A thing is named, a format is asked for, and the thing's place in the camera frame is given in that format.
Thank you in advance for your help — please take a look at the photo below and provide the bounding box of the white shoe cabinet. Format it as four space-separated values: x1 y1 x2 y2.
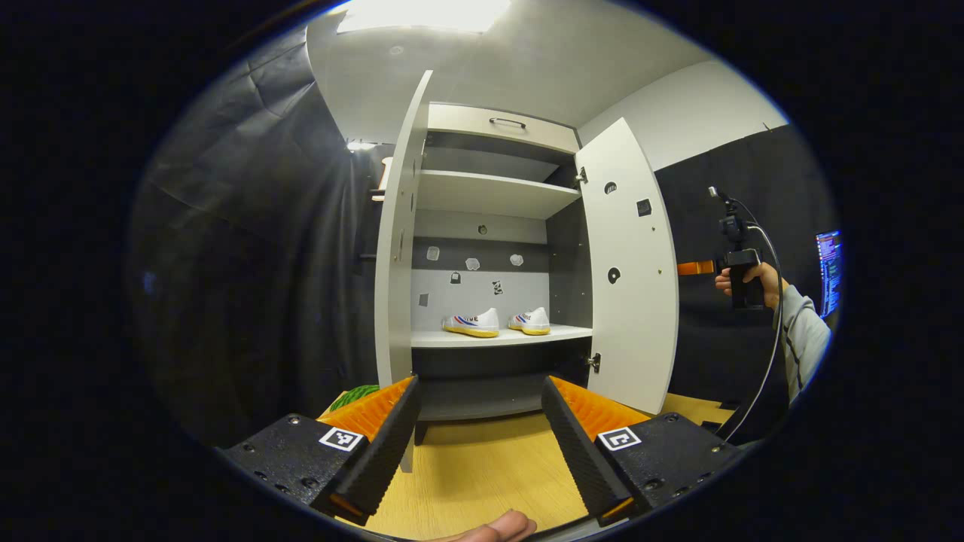
410 102 596 445

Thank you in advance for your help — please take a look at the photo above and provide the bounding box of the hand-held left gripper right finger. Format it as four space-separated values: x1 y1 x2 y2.
541 375 746 528

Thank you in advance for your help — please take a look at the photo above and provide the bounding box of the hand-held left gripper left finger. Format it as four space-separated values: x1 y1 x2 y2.
218 375 423 526

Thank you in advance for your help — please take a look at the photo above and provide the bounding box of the watermelon slice plush toy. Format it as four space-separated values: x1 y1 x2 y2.
329 384 381 412

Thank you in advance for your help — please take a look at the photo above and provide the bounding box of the white cabinet door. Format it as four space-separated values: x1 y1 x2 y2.
575 117 680 416
374 70 434 473

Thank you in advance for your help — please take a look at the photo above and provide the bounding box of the white cabinet shelf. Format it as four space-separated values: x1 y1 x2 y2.
411 324 593 349
419 169 582 221

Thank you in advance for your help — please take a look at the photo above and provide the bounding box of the white cabinet drawer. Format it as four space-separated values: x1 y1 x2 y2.
428 103 581 155

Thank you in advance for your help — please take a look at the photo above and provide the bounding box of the computer monitor screen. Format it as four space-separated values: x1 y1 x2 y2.
816 230 843 318

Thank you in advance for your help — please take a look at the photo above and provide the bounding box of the white striped canvas shoe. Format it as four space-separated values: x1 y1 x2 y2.
508 306 551 336
442 307 501 338

